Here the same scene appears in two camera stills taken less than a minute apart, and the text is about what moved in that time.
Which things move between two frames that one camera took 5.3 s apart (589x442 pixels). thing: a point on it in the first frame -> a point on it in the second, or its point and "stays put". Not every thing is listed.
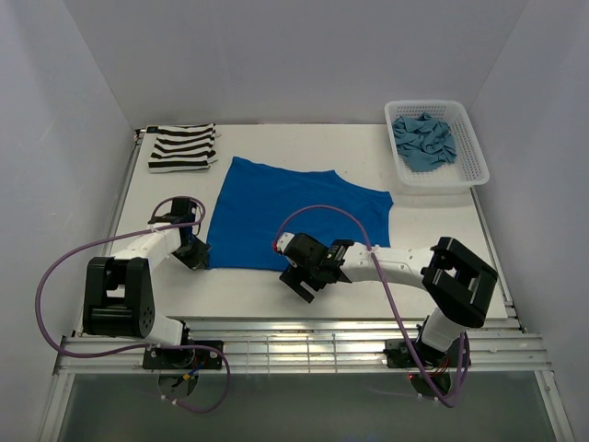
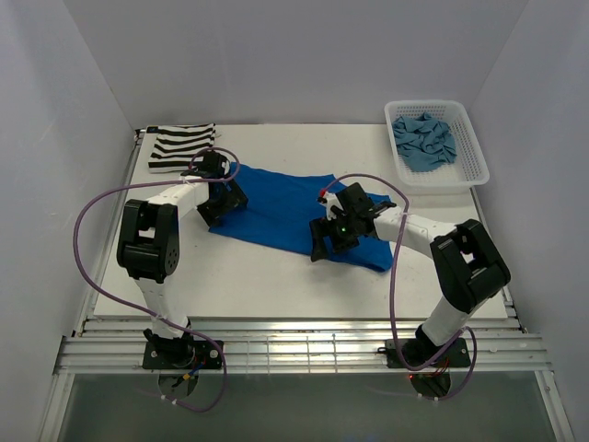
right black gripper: (294, 276) -> (322, 227)
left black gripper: (200, 260) -> (233, 199)
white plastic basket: (434, 144) stays put
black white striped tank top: (182, 147) stays put
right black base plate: (398, 354) stays put
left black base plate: (184, 358) stays put
